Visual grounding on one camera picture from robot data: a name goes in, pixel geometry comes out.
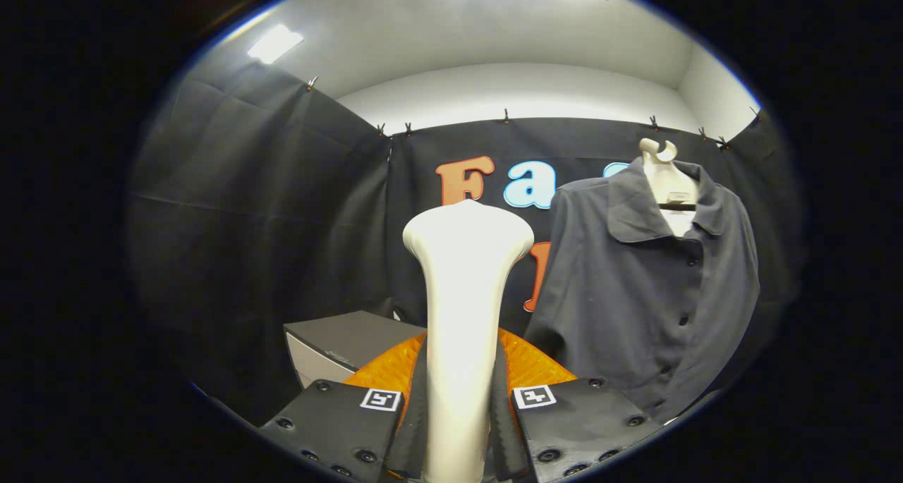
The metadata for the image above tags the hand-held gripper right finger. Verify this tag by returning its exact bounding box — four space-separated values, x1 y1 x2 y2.
490 328 664 482

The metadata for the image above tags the white mannequin torso stand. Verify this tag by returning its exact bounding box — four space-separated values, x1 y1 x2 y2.
638 137 701 238

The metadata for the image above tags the dark grey button shirt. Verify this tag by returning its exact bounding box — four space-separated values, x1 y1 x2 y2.
523 157 761 425

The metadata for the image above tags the white garment steamer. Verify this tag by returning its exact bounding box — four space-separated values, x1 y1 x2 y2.
402 199 535 483

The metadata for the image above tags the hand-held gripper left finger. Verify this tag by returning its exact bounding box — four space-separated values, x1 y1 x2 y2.
257 331 430 482

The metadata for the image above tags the row of backdrop clips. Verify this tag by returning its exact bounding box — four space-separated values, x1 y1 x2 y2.
305 76 761 149

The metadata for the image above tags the black backdrop cloth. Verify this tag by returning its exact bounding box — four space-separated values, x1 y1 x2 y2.
127 60 805 427

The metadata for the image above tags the grey drawer cabinet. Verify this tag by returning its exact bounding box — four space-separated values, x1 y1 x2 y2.
284 310 428 390

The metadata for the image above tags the small ceiling light panel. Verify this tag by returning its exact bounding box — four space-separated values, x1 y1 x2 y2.
247 23 304 65

